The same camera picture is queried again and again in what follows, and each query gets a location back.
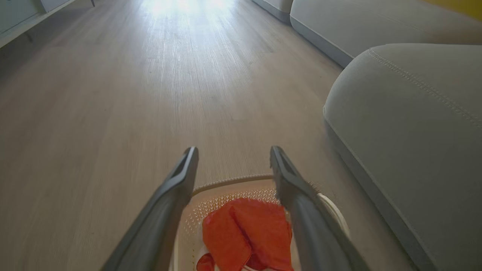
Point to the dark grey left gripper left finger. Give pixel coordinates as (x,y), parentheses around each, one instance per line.
(158,222)

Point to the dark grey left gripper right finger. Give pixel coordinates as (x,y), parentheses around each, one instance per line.
(312,233)

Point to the red garment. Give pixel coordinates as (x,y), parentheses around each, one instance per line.
(248,229)
(205,262)

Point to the white perforated laundry basket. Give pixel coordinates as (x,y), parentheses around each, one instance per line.
(196,218)

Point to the grey sofa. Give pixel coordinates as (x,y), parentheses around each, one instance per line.
(410,143)

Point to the grey fabric sofa end section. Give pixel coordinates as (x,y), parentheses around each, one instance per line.
(276,7)

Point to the white low tv cabinet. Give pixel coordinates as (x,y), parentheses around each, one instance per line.
(22,15)

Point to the yellow object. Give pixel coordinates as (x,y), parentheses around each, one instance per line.
(459,6)

